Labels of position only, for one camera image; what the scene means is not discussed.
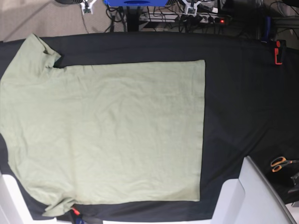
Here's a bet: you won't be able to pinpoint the light green T-shirt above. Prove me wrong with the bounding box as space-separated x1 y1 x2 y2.
0 34 206 217

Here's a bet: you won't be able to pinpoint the black table cloth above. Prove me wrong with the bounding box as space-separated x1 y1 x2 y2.
0 32 299 221

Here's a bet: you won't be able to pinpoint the white power strip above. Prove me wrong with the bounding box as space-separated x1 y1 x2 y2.
139 11 232 25

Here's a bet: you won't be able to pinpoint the blue plastic box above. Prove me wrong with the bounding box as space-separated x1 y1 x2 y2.
104 0 168 7

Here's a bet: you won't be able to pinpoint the red black clamp bottom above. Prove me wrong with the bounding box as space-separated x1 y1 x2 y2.
70 208 85 224

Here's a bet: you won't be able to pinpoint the red black clamp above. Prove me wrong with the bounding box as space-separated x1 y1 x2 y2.
70 208 85 224
274 40 287 65

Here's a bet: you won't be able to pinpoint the red black clamp right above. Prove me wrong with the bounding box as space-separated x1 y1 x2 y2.
274 40 287 65

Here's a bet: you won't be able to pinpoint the black metal stand post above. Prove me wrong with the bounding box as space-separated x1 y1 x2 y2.
126 7 142 32

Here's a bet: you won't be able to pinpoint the white table frame right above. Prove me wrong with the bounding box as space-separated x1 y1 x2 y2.
211 156 296 224

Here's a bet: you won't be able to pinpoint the white table frame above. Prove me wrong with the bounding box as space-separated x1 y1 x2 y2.
0 174 33 224
211 156 296 224

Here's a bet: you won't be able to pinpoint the orange handled scissors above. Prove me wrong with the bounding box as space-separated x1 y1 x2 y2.
270 156 299 173

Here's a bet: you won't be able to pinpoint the white table frame left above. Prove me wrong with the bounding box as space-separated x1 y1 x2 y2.
0 174 33 224

